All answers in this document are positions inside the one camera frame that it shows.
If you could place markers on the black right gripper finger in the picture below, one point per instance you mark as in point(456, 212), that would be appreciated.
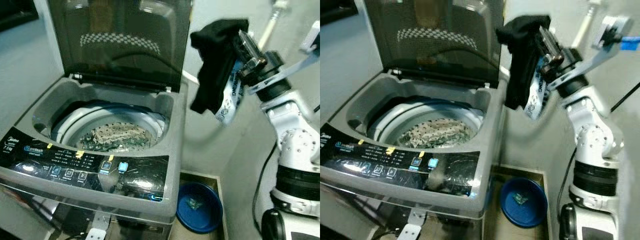
point(550, 45)
point(249, 47)

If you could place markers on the black garment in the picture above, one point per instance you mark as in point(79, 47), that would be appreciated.
point(215, 55)
point(520, 55)

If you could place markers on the white cloth with blue print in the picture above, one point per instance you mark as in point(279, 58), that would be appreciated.
point(229, 102)
point(535, 97)

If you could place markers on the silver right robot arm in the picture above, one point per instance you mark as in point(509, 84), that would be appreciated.
point(295, 140)
point(595, 135)

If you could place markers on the grey top-load washing machine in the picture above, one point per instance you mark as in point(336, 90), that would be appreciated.
point(350, 102)
point(30, 107)

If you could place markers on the dark framed panel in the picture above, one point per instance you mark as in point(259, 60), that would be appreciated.
point(15, 12)
point(335, 9)

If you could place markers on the dark transparent washer lid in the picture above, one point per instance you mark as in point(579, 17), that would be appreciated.
point(120, 35)
point(435, 35)

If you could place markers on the patterned laundry in drum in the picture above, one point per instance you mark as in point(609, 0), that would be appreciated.
point(116, 135)
point(440, 132)

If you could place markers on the small green item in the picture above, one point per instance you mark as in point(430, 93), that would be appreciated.
point(194, 204)
point(520, 198)

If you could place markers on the blue plastic basin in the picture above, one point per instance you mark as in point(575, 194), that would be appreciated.
point(522, 215)
point(200, 217)

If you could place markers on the white wall pipe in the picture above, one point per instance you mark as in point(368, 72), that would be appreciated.
point(582, 27)
point(270, 27)

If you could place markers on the wooden floor frame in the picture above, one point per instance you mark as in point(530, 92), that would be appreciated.
point(542, 175)
point(222, 185)

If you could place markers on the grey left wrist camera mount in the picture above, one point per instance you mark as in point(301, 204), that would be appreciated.
point(100, 224)
point(412, 222)

